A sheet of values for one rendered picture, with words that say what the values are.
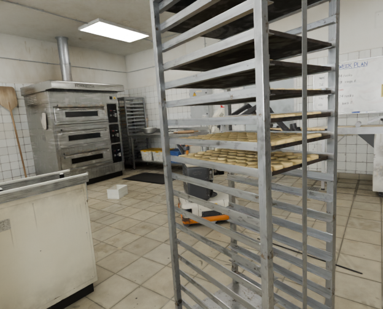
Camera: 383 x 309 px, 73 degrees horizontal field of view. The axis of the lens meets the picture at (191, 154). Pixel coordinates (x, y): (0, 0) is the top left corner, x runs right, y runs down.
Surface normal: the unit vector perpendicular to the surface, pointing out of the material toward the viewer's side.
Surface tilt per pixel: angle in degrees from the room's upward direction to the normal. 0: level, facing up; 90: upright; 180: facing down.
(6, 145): 90
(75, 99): 90
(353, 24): 90
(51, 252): 90
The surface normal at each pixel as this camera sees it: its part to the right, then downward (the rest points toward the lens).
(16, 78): 0.81, 0.04
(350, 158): -0.58, 0.16
